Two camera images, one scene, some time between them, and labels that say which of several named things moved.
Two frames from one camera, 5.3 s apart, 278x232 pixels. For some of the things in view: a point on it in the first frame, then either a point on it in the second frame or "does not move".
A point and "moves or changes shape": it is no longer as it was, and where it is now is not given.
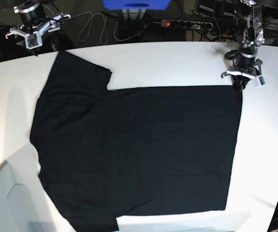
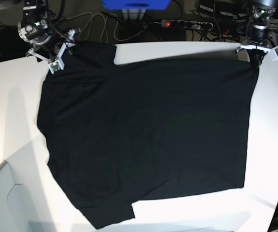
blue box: x=135 y=5 does not move
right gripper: x=246 y=67 → x=259 y=38
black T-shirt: x=104 y=153 moves or changes shape
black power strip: x=187 y=24 does not move
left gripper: x=52 y=24 → x=51 y=50
